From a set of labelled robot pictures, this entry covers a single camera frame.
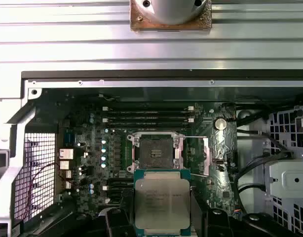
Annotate black grey PC case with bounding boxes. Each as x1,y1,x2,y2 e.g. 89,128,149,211
0,70,303,237

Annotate grey metal drive cage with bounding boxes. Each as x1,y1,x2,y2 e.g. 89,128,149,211
264,105,303,237

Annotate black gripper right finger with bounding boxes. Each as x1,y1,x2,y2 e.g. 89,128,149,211
191,189,302,237

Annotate black cable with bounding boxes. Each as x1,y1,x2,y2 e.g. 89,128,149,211
233,155,272,210
236,128,294,158

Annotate green motherboard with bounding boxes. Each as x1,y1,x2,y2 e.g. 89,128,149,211
56,92,237,224

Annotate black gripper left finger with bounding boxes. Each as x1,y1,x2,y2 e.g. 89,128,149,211
28,192,136,237

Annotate brown square base plate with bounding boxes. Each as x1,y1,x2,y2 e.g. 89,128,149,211
130,0,213,32

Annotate CPU socket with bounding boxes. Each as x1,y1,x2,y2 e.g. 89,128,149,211
126,132,187,175

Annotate metal socket cover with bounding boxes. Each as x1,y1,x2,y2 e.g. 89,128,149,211
185,135,215,178

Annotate blue rear port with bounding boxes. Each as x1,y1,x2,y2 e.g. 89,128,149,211
64,131,76,146

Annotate silver green CPU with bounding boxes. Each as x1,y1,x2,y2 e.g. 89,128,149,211
133,168,192,236

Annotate round coin cell battery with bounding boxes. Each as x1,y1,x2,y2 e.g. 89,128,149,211
214,118,227,131

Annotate black RAM slot white clips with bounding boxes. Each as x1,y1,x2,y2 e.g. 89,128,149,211
102,118,194,123
102,105,194,112
102,184,135,191

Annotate metal rear port block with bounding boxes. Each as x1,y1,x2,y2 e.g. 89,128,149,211
59,160,73,171
59,149,75,160

